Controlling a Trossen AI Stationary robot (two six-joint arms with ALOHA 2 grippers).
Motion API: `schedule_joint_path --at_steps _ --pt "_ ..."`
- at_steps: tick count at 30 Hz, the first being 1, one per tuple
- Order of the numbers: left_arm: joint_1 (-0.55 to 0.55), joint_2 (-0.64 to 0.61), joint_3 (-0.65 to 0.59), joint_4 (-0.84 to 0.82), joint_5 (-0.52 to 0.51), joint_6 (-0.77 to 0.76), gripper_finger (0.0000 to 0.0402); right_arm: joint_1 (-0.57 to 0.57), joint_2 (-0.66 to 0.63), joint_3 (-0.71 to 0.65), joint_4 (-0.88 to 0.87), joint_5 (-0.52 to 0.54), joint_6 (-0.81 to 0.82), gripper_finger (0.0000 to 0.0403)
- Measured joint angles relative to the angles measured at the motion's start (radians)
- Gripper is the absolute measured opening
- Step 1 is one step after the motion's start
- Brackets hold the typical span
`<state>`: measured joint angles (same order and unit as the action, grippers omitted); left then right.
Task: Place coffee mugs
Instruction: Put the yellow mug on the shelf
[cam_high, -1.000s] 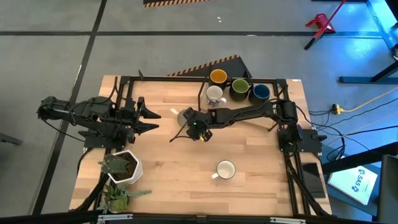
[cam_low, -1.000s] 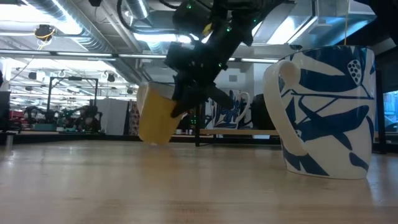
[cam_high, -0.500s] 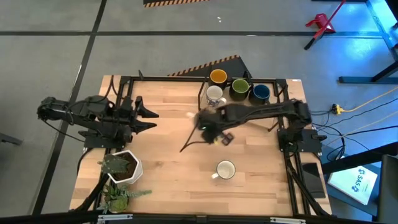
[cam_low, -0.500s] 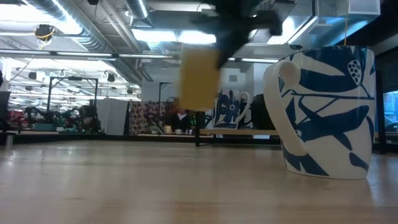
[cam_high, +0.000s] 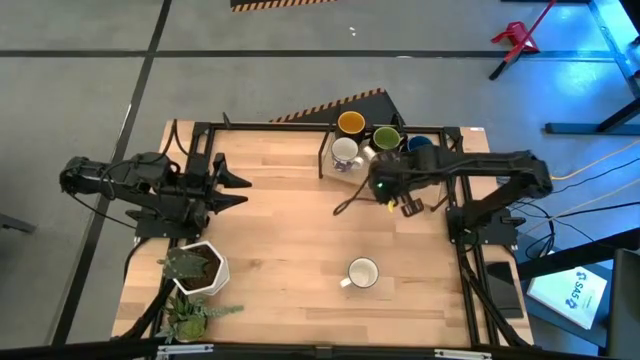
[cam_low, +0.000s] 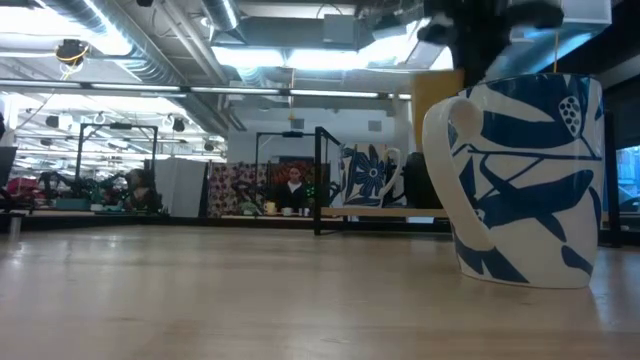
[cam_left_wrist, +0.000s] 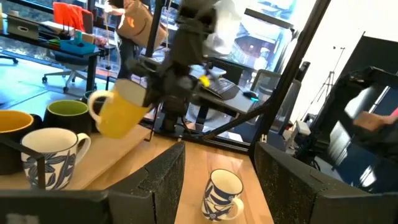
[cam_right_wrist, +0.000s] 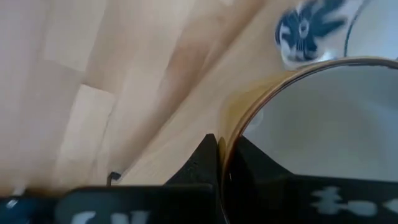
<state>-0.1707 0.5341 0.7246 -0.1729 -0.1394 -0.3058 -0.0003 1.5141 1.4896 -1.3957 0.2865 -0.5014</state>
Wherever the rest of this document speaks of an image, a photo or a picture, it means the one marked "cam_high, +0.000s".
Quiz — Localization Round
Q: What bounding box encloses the black mug with green inside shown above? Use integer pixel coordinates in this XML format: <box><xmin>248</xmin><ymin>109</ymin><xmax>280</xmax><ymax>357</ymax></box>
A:
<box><xmin>372</xmin><ymin>125</ymin><xmax>403</xmax><ymax>153</ymax></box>

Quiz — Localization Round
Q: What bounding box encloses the mug stand shelf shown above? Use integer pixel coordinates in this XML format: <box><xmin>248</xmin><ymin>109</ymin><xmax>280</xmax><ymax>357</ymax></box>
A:
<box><xmin>318</xmin><ymin>124</ymin><xmax>374</xmax><ymax>187</ymax></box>

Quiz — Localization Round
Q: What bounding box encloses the hazard-striped floor mat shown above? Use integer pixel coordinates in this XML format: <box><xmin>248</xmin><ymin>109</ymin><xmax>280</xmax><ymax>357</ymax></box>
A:
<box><xmin>229</xmin><ymin>0</ymin><xmax>341</xmax><ymax>14</ymax></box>

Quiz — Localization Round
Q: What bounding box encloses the small white blue-flower mug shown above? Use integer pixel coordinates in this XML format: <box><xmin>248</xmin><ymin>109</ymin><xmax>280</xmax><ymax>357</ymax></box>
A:
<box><xmin>330</xmin><ymin>136</ymin><xmax>366</xmax><ymax>174</ymax></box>

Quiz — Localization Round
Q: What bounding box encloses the white hexagonal planter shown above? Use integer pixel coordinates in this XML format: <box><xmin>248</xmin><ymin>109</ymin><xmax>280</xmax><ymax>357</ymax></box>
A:
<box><xmin>172</xmin><ymin>240</ymin><xmax>231</xmax><ymax>297</ymax></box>

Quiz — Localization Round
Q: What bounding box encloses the small potted green succulent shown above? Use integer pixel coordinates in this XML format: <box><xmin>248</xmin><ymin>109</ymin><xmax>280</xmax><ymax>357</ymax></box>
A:
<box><xmin>154</xmin><ymin>293</ymin><xmax>245</xmax><ymax>345</ymax></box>

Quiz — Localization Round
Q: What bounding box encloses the green spiky succulent plant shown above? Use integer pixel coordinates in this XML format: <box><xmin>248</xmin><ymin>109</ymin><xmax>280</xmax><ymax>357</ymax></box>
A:
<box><xmin>157</xmin><ymin>247</ymin><xmax>211</xmax><ymax>281</ymax></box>

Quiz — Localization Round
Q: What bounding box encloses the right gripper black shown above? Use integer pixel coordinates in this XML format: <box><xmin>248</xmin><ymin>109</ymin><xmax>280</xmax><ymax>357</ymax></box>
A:
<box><xmin>368</xmin><ymin>152</ymin><xmax>425</xmax><ymax>218</ymax></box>

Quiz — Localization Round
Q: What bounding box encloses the large white blue-leaf mug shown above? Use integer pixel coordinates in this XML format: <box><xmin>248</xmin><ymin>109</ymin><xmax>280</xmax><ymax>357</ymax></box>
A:
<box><xmin>339</xmin><ymin>256</ymin><xmax>381</xmax><ymax>290</ymax></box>

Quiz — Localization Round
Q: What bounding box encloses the black table frame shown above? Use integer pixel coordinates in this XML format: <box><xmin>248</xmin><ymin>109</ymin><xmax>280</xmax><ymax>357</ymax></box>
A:
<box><xmin>112</xmin><ymin>117</ymin><xmax>534</xmax><ymax>351</ymax></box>

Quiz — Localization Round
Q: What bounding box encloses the red floor stand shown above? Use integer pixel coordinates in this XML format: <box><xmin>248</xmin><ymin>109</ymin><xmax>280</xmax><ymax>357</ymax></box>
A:
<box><xmin>488</xmin><ymin>0</ymin><xmax>557</xmax><ymax>81</ymax></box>

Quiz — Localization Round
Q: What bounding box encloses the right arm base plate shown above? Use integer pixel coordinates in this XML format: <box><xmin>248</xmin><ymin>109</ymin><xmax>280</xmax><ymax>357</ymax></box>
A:
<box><xmin>446</xmin><ymin>204</ymin><xmax>526</xmax><ymax>249</ymax></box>

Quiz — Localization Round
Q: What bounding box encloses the black flat pad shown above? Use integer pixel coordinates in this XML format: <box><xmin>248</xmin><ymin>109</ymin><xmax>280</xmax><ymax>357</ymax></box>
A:
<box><xmin>485</xmin><ymin>260</ymin><xmax>525</xmax><ymax>320</ymax></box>

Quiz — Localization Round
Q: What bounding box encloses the yellow mug with white handle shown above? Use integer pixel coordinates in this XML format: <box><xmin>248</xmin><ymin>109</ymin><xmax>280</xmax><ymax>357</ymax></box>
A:
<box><xmin>336</xmin><ymin>110</ymin><xmax>367</xmax><ymax>144</ymax></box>

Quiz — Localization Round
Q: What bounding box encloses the black floor frame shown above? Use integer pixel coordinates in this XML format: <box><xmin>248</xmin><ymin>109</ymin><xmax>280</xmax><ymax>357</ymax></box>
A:
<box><xmin>544</xmin><ymin>0</ymin><xmax>640</xmax><ymax>136</ymax></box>

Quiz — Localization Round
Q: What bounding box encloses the black mug with blue inside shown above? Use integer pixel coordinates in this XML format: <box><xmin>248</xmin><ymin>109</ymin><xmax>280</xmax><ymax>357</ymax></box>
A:
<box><xmin>405</xmin><ymin>134</ymin><xmax>435</xmax><ymax>154</ymax></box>

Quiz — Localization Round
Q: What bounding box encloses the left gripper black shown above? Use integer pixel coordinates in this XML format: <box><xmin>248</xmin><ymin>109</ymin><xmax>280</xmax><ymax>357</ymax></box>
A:
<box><xmin>184</xmin><ymin>153</ymin><xmax>253</xmax><ymax>226</ymax></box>

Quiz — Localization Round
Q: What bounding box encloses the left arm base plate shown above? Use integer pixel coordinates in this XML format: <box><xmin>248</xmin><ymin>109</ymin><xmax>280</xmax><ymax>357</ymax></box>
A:
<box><xmin>124</xmin><ymin>208</ymin><xmax>202</xmax><ymax>241</ymax></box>

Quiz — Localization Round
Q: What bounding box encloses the black hazard-striped ramp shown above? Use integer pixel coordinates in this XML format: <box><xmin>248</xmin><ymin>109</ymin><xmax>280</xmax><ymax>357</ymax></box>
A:
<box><xmin>269</xmin><ymin>88</ymin><xmax>407</xmax><ymax>127</ymax></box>

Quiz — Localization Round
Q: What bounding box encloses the black looped cable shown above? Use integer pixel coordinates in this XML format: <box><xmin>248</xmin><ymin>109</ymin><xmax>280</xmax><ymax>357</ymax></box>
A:
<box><xmin>333</xmin><ymin>187</ymin><xmax>374</xmax><ymax>217</ymax></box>

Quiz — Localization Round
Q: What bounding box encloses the yellow floor cable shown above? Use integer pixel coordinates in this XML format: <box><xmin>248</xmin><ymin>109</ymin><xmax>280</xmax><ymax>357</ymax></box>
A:
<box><xmin>519</xmin><ymin>177</ymin><xmax>640</xmax><ymax>236</ymax></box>
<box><xmin>549</xmin><ymin>139</ymin><xmax>640</xmax><ymax>181</ymax></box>

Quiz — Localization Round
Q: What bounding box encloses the dark grey chair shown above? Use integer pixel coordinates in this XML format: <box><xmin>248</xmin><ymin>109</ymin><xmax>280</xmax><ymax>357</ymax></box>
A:
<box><xmin>604</xmin><ymin>247</ymin><xmax>640</xmax><ymax>360</ymax></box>

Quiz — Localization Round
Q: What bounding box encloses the white printed box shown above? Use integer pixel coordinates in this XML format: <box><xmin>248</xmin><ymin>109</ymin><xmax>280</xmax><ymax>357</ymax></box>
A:
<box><xmin>527</xmin><ymin>266</ymin><xmax>609</xmax><ymax>331</ymax></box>

